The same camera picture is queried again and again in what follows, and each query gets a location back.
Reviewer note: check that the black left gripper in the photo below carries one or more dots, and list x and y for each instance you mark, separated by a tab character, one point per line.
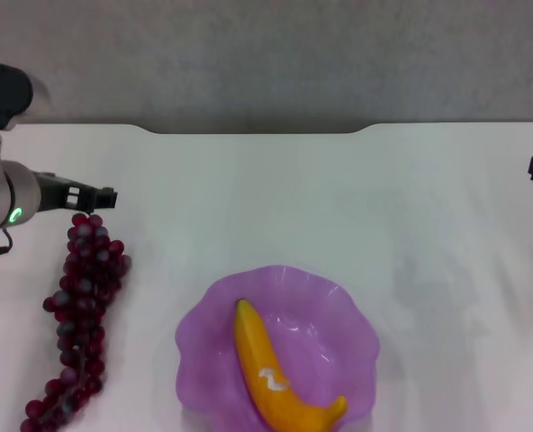
59	193

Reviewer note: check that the red purple grape bunch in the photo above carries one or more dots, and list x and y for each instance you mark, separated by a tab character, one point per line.
83	288

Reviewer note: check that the yellow banana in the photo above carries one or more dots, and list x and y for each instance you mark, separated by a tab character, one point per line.
266	360

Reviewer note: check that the purple plastic bowl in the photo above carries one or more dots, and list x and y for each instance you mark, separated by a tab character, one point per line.
329	324

